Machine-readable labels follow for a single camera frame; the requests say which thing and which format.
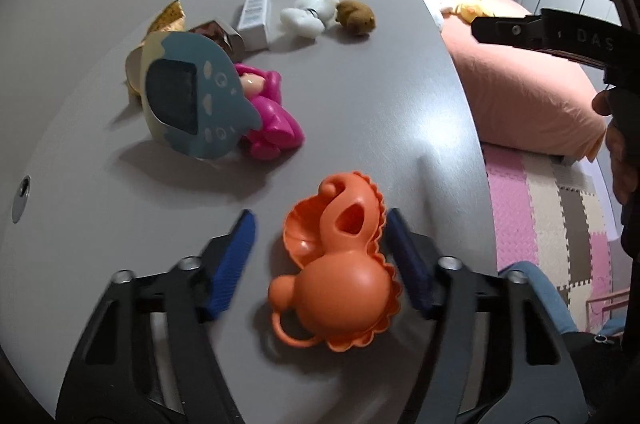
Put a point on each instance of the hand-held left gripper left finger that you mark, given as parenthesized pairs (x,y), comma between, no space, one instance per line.
(232,264)

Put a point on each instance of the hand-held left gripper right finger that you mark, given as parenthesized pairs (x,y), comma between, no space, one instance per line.
(407,259)

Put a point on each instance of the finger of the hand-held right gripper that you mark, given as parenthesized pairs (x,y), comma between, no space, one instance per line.
(505,28)

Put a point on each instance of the orange plastic toy teapot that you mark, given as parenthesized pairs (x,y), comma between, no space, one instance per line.
(340,294)

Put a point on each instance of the grey foam corner guard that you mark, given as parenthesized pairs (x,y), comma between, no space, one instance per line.
(227,41)

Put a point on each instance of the white carton box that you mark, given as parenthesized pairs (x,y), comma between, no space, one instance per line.
(252,18)

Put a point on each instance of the person's right hand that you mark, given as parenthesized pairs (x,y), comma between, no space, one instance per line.
(625,163)

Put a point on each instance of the yellow plush toy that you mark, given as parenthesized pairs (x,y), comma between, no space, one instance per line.
(472,10)

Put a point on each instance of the bed with pink sheet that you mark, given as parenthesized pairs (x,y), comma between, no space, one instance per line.
(510,73)

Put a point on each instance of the pink and beige puzzle mat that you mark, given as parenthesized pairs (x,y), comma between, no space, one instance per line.
(525,204)

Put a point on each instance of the blue chair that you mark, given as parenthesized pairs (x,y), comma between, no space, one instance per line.
(545,299)

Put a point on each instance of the pink plastic doll toy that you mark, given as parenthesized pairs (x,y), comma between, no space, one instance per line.
(272,123)

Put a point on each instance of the brown plush toy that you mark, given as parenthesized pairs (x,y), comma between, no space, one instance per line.
(356,17)

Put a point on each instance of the blue whale-shaped cardboard package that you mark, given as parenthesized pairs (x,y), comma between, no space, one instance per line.
(200,103)

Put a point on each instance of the person's dark clothing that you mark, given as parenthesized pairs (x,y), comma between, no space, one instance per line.
(605,379)

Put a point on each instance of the yellow patterned paper bag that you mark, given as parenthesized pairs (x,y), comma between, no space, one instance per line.
(170,18)

